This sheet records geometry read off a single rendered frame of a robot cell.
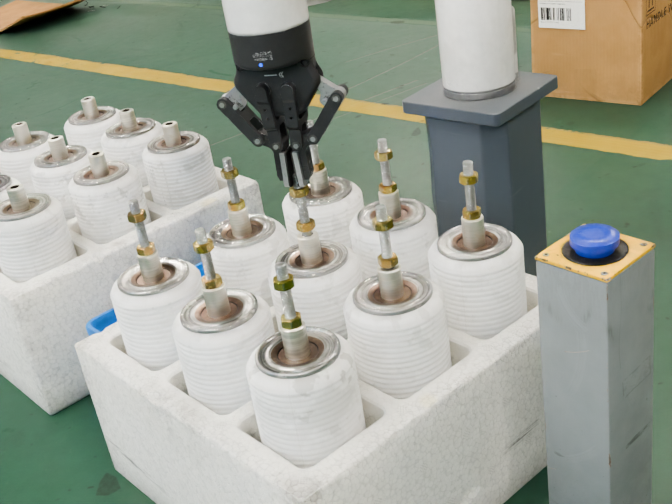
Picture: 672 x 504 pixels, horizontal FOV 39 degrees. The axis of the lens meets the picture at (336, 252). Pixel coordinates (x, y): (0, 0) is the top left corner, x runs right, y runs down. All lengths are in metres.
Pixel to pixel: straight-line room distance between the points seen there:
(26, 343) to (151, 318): 0.30
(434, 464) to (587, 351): 0.19
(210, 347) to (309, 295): 0.12
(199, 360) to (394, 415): 0.19
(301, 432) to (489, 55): 0.56
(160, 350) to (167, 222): 0.34
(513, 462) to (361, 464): 0.23
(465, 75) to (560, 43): 0.84
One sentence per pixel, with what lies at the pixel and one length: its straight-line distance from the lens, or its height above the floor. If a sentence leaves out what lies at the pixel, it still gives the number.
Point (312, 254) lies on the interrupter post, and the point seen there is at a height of 0.26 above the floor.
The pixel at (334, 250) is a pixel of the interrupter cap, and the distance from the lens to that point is 0.98.
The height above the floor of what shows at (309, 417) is 0.22.
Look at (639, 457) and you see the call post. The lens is 0.93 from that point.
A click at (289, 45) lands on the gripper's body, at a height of 0.48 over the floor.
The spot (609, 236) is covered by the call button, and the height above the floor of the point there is 0.33.
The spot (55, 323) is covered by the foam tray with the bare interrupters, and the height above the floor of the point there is 0.12.
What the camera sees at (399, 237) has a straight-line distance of 1.00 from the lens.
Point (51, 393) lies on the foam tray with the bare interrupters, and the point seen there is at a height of 0.03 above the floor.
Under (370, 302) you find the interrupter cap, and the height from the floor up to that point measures 0.25.
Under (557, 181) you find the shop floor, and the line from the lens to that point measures 1.68.
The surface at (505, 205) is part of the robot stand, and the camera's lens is 1.23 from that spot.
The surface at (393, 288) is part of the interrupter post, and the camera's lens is 0.88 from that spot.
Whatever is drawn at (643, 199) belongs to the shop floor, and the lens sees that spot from 1.61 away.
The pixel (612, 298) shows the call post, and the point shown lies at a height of 0.29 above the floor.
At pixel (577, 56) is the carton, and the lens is 2.01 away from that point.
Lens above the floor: 0.71
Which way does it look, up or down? 28 degrees down
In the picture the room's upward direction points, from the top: 9 degrees counter-clockwise
